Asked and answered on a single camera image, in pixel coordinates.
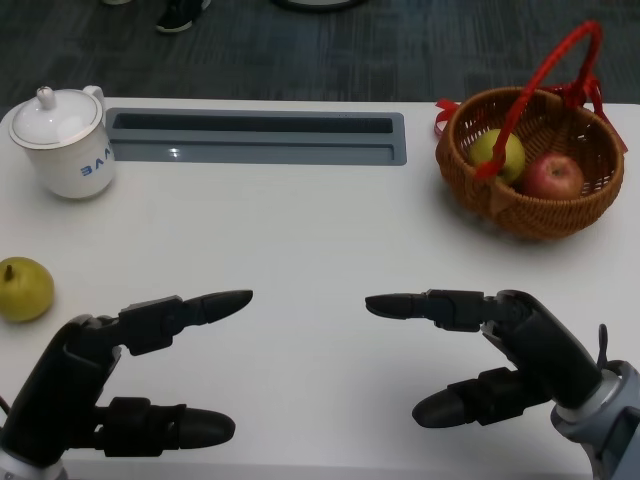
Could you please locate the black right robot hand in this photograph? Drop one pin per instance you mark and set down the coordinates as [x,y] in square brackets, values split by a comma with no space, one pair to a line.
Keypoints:
[545,345]

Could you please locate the white mug lid with knob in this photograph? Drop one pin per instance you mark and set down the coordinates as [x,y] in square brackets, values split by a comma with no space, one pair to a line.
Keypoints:
[55,120]

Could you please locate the light grey shoe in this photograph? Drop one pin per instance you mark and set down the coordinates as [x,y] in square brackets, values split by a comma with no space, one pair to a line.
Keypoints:
[116,2]

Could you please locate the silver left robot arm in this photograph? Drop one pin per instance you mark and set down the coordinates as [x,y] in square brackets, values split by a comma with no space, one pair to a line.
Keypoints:
[25,470]

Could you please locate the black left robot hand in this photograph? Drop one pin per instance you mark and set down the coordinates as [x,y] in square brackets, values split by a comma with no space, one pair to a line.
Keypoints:
[55,380]

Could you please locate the dark shoe with white sole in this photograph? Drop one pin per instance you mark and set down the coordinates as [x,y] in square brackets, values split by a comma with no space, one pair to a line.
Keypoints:
[182,17]

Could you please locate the smooth yellow-green pear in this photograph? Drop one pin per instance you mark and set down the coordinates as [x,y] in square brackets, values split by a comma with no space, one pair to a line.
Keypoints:
[515,160]

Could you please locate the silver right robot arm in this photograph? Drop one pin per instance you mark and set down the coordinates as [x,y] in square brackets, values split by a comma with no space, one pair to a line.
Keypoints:
[582,407]

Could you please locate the yellow-green pear with brown stem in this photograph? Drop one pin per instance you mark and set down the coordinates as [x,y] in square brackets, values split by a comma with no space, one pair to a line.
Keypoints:
[25,292]

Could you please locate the white ceramic mug blue letters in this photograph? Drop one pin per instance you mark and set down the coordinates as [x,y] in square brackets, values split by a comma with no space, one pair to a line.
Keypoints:
[75,172]

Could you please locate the red apple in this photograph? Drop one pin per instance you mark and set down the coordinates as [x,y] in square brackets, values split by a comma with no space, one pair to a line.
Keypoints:
[552,175]

